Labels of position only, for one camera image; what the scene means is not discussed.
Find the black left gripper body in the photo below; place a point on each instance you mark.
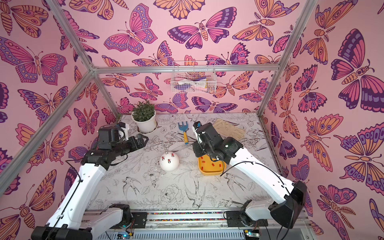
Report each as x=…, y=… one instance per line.
x=123, y=147

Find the aluminium frame corner post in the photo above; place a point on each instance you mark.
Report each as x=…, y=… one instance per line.
x=83, y=56

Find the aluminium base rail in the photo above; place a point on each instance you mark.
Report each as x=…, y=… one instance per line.
x=180, y=217

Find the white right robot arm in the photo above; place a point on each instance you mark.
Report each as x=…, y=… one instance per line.
x=287, y=198

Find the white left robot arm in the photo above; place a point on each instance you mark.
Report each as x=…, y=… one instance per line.
x=78, y=197

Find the white wire wall basket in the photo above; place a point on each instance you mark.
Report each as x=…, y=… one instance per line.
x=194, y=77

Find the cream fabric work glove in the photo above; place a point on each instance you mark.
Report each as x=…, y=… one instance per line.
x=226, y=129

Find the green plant in white pot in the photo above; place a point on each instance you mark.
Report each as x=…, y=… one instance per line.
x=144, y=115

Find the blue yellow garden rake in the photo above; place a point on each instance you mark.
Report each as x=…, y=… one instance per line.
x=183, y=126

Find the yellow plastic tray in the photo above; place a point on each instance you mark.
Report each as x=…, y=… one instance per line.
x=210, y=168

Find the white dome with screws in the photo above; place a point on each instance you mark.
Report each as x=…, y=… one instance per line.
x=169, y=161

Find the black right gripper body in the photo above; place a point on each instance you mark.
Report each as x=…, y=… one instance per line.
x=199, y=146

